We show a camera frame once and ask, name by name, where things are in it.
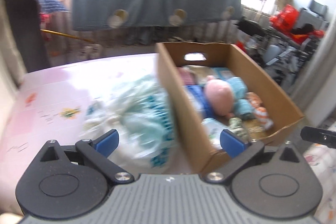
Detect white plastic bag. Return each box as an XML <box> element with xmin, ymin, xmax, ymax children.
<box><xmin>84</xmin><ymin>74</ymin><xmax>177</xmax><ymax>169</ymax></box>

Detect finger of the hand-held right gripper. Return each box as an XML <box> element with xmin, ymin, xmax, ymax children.
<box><xmin>301</xmin><ymin>126</ymin><xmax>336</xmax><ymax>149</ymax></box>

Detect pink sponge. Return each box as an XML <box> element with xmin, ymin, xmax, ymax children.
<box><xmin>177</xmin><ymin>67</ymin><xmax>196</xmax><ymax>86</ymax></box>

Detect red plastic bag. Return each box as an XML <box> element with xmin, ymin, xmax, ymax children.
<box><xmin>270</xmin><ymin>5</ymin><xmax>300</xmax><ymax>31</ymax></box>

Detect yellow stick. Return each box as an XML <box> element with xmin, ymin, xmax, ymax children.
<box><xmin>41</xmin><ymin>29</ymin><xmax>93</xmax><ymax>43</ymax></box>

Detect gold carton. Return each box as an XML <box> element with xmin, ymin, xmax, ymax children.
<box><xmin>244</xmin><ymin>119</ymin><xmax>268</xmax><ymax>139</ymax></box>

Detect pink plush toy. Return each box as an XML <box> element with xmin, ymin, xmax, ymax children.
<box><xmin>205</xmin><ymin>80</ymin><xmax>234</xmax><ymax>115</ymax></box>

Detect dark cabinet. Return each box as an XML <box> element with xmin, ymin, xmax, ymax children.
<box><xmin>3</xmin><ymin>0</ymin><xmax>51</xmax><ymax>73</ymax></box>

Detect metal railing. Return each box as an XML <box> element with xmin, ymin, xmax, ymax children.
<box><xmin>79</xmin><ymin>17</ymin><xmax>242</xmax><ymax>46</ymax></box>

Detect green floral scrunchie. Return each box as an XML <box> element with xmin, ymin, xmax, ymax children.
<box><xmin>228</xmin><ymin>118</ymin><xmax>250</xmax><ymax>141</ymax></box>

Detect pink printed tablecloth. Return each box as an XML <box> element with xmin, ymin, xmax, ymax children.
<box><xmin>5</xmin><ymin>53</ymin><xmax>200</xmax><ymax>174</ymax></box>

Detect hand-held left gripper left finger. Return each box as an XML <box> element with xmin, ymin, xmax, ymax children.
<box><xmin>37</xmin><ymin>129</ymin><xmax>135</xmax><ymax>184</ymax></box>

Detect orange striped knotted cloth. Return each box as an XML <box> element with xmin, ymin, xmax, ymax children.
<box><xmin>247</xmin><ymin>92</ymin><xmax>273</xmax><ymax>130</ymax></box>

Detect cardboard box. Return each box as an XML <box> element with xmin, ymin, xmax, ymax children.
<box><xmin>155</xmin><ymin>42</ymin><xmax>305</xmax><ymax>174</ymax></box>

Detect teal checked towel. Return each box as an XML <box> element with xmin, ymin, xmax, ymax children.
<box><xmin>228</xmin><ymin>77</ymin><xmax>255</xmax><ymax>119</ymax></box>

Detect blue white wipes packet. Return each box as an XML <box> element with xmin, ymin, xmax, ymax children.
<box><xmin>185</xmin><ymin>85</ymin><xmax>213</xmax><ymax>115</ymax></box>

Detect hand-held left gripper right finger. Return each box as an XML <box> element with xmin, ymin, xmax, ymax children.
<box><xmin>203</xmin><ymin>129</ymin><xmax>302</xmax><ymax>185</ymax></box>

